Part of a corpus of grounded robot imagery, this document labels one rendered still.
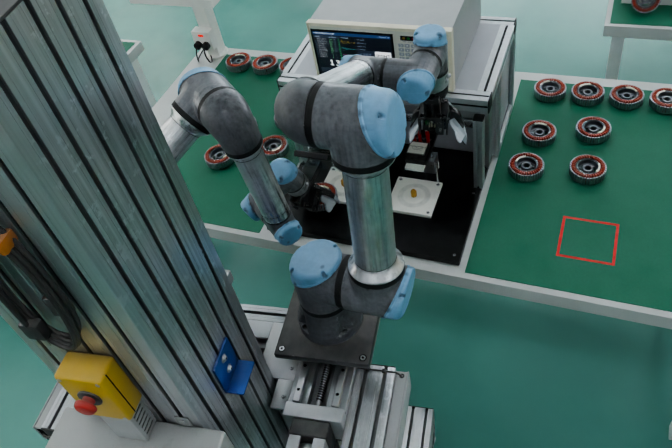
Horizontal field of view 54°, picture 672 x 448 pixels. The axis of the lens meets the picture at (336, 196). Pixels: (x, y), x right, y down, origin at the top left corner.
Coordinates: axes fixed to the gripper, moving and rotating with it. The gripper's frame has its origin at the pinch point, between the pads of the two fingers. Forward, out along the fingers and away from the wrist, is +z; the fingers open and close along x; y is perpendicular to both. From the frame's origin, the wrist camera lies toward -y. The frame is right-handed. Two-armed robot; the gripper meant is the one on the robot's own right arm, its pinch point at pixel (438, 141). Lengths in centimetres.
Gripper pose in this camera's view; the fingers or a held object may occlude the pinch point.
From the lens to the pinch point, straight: 177.5
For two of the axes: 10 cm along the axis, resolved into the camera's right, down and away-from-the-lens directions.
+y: -2.1, 7.2, -6.6
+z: 1.6, 6.9, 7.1
